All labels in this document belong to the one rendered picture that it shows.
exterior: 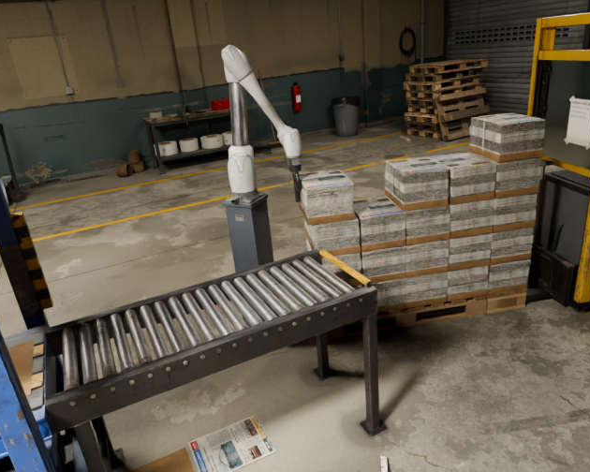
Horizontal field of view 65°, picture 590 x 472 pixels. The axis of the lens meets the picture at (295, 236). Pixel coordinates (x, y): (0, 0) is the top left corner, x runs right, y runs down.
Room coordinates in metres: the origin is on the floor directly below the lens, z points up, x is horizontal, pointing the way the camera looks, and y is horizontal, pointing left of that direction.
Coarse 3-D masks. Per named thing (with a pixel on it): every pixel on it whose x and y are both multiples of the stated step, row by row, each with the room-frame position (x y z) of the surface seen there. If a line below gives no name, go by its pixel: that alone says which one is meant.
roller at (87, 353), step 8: (80, 328) 1.70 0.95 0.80; (88, 328) 1.71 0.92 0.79; (80, 336) 1.64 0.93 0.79; (88, 336) 1.63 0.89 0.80; (80, 344) 1.59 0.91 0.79; (88, 344) 1.57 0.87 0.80; (88, 352) 1.51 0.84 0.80; (88, 360) 1.46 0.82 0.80; (88, 368) 1.41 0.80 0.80; (96, 368) 1.44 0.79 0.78; (88, 376) 1.36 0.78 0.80; (96, 376) 1.37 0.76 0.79
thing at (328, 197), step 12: (324, 180) 2.70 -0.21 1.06; (336, 180) 2.67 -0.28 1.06; (348, 180) 2.65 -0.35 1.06; (312, 192) 2.56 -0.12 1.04; (324, 192) 2.56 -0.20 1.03; (336, 192) 2.57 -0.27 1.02; (348, 192) 2.58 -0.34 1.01; (312, 204) 2.56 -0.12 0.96; (324, 204) 2.58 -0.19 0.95; (336, 204) 2.58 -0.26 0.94; (348, 204) 2.59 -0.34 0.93; (312, 216) 2.56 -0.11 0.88
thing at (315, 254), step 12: (312, 252) 2.24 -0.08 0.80; (264, 264) 2.15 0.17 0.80; (276, 264) 2.13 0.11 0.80; (228, 276) 2.05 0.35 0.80; (240, 276) 2.05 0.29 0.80; (192, 288) 1.96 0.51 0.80; (204, 288) 1.97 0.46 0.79; (252, 288) 2.07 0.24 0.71; (144, 300) 1.89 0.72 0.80; (156, 300) 1.88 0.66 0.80; (180, 300) 1.92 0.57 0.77; (108, 312) 1.81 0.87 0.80; (120, 312) 1.81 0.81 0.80; (60, 324) 1.75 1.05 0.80; (72, 324) 1.74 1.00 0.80; (108, 324) 1.78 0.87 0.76; (48, 336) 1.68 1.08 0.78; (60, 336) 1.70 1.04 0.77; (60, 348) 1.69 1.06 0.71
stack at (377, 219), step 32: (320, 224) 2.58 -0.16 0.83; (352, 224) 2.59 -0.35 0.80; (384, 224) 2.63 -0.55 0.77; (416, 224) 2.65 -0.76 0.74; (448, 224) 2.67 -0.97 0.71; (480, 224) 2.69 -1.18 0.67; (352, 256) 2.59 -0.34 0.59; (384, 256) 2.61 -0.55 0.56; (416, 256) 2.64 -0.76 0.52; (448, 256) 2.66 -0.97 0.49; (480, 256) 2.69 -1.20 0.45; (384, 288) 2.62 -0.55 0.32; (416, 288) 2.64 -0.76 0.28; (448, 288) 2.67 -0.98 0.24; (480, 288) 2.69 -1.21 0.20; (416, 320) 2.66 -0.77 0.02
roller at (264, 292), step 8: (248, 280) 2.02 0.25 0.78; (256, 280) 1.98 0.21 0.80; (256, 288) 1.93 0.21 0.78; (264, 288) 1.89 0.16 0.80; (264, 296) 1.84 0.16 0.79; (272, 296) 1.81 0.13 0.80; (272, 304) 1.76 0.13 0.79; (280, 304) 1.73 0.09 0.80; (280, 312) 1.68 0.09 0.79; (288, 312) 1.66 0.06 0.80
